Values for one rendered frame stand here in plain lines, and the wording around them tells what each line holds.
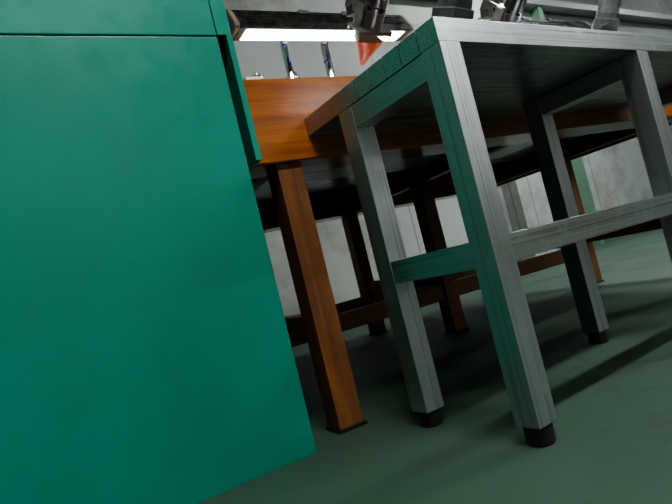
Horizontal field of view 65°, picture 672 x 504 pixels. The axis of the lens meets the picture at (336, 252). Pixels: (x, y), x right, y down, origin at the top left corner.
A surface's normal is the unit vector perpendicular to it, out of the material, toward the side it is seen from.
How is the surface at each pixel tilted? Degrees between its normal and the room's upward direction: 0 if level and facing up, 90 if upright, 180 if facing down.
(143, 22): 90
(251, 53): 90
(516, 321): 90
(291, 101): 90
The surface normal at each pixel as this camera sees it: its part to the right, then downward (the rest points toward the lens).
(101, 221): 0.46, -0.15
